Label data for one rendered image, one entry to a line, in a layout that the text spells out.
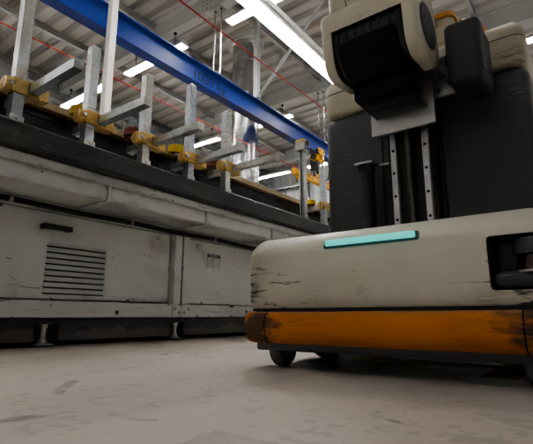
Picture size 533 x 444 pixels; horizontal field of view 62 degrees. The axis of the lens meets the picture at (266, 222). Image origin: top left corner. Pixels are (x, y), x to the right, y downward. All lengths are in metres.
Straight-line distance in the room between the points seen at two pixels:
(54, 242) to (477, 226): 1.51
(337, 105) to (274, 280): 0.64
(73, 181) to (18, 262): 0.36
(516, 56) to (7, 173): 1.45
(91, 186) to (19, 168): 0.25
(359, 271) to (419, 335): 0.16
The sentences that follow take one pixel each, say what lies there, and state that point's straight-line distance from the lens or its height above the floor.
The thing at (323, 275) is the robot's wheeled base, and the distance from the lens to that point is 0.89.
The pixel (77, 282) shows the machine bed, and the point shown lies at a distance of 1.90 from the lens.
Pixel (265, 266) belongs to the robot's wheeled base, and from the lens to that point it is 0.97.
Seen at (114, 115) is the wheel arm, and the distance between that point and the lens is 1.68.
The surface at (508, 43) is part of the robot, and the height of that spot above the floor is 0.75.
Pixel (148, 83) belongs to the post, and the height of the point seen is 1.06.
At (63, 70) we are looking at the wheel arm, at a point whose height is 0.81.
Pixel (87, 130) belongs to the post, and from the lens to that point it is 1.73.
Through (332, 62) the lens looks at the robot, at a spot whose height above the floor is 0.68.
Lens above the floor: 0.11
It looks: 12 degrees up
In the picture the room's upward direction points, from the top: straight up
